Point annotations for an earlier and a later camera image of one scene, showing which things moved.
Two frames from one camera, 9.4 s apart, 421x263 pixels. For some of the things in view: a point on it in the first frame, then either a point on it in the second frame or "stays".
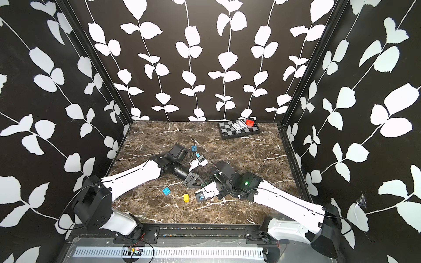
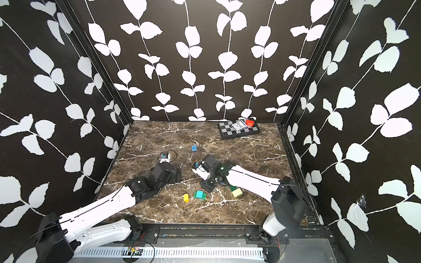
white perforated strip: (168, 252) stays
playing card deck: (239, 125) stays
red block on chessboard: (249, 123) stays
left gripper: (190, 181) -> (174, 179)
